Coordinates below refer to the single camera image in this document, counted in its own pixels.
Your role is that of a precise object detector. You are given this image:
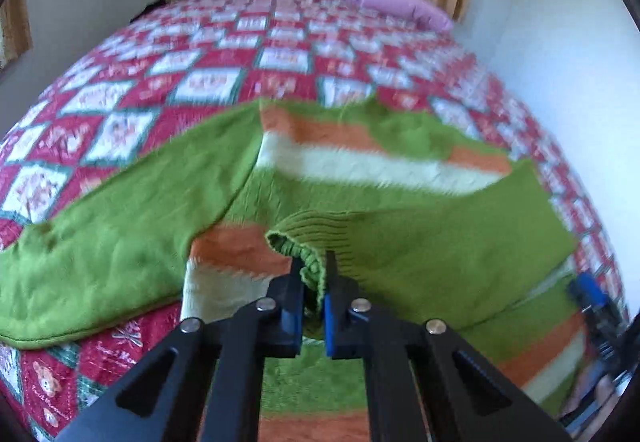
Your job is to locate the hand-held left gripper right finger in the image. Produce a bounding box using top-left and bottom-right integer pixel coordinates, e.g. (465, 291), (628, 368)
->
(324, 249), (573, 442)

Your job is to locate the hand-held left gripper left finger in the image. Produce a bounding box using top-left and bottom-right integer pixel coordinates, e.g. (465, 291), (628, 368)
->
(55, 256), (307, 442)

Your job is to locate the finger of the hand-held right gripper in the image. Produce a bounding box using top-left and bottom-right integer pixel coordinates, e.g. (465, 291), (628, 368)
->
(567, 272), (608, 318)

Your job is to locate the green striped knit sweater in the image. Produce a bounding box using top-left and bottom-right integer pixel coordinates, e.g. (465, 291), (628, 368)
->
(0, 95), (588, 442)

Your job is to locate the red checked printed blanket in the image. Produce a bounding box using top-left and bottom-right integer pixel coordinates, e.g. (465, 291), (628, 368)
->
(0, 0), (626, 442)

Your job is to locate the pink pillow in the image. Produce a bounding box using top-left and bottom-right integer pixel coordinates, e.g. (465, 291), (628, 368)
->
(342, 0), (455, 32)

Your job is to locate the wooden furniture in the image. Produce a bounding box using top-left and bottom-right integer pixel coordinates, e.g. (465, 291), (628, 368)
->
(0, 0), (33, 70)

